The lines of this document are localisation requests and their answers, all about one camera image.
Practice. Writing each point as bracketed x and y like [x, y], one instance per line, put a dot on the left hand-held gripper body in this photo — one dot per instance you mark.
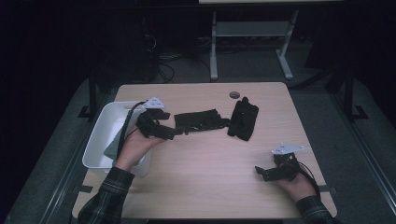
[149, 123]

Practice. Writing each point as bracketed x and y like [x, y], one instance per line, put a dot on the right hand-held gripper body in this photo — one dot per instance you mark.
[285, 169]

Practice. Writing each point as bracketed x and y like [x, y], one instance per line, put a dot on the white plastic bin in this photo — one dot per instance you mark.
[99, 149]

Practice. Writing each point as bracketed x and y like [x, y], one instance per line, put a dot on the person's right hand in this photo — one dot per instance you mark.
[299, 186]

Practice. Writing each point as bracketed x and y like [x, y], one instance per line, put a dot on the person's left hand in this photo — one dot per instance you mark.
[137, 151]

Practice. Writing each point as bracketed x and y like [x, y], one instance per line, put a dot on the black tape strip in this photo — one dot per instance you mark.
[84, 188]
[330, 188]

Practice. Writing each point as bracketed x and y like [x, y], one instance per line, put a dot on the bulky black glove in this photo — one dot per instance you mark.
[244, 119]

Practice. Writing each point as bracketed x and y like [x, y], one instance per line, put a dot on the grey table grommet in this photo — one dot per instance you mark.
[234, 95]

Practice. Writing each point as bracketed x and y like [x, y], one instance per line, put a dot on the grey metal stand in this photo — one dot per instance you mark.
[252, 29]

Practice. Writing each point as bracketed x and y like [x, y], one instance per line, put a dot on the black metal post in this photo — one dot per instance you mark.
[348, 93]
[92, 93]

